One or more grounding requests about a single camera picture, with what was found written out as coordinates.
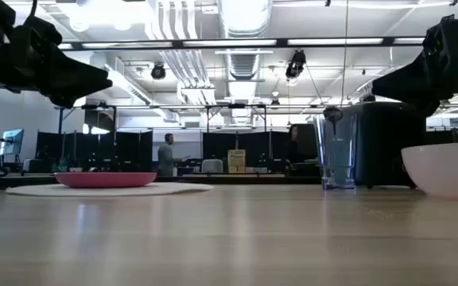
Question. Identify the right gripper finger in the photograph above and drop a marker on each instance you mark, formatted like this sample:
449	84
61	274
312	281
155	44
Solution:
408	77
420	99

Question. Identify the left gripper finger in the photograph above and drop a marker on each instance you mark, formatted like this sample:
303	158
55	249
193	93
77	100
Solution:
70	95
78	69

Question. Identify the pale pink plastic bowl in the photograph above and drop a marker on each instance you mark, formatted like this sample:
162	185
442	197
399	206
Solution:
447	171

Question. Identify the magenta plastic plate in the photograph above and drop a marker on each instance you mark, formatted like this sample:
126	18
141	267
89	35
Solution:
105	179

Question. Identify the clear glass tumbler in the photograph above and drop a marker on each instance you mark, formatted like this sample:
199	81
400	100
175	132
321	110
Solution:
324	159

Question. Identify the round white woven placemat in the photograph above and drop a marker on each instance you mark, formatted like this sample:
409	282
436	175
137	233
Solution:
165	190

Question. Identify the black two-slot toaster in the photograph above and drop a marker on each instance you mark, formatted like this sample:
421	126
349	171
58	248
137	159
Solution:
384	143

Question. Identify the black partition screen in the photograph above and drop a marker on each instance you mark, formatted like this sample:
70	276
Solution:
217	145
94	151

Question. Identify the background computer monitor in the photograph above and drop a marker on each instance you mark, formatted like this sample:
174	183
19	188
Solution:
13	141

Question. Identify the person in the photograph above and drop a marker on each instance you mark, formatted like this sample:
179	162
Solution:
166	159

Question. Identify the grey chair back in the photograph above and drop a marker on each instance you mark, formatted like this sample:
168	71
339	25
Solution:
212	166

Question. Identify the yellow cardboard box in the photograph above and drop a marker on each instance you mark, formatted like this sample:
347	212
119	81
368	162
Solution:
236	161

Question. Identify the black hanging overhead camera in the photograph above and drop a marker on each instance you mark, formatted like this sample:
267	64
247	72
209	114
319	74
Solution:
296	65

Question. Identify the silver ceiling air duct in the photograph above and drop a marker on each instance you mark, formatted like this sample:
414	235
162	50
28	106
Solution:
245	16

